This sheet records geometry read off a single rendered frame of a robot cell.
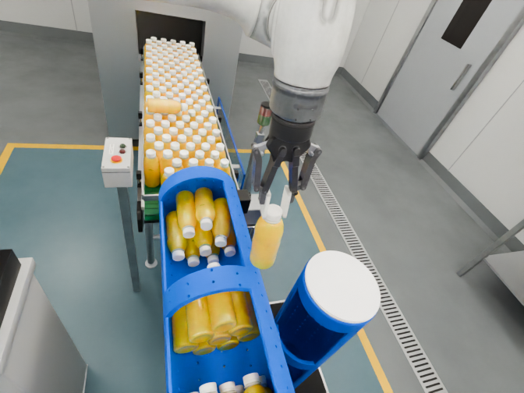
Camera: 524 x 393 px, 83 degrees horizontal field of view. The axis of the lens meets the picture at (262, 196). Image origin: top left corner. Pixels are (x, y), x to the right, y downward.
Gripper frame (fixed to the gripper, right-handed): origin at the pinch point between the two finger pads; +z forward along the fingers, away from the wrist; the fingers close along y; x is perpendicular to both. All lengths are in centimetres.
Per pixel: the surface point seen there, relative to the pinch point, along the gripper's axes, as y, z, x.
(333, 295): 28, 45, 2
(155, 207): -32, 50, 55
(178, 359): -22, 45, -11
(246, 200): 6, 43, 49
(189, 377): -19, 48, -14
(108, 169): -47, 29, 54
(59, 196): -116, 126, 155
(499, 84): 299, 35, 207
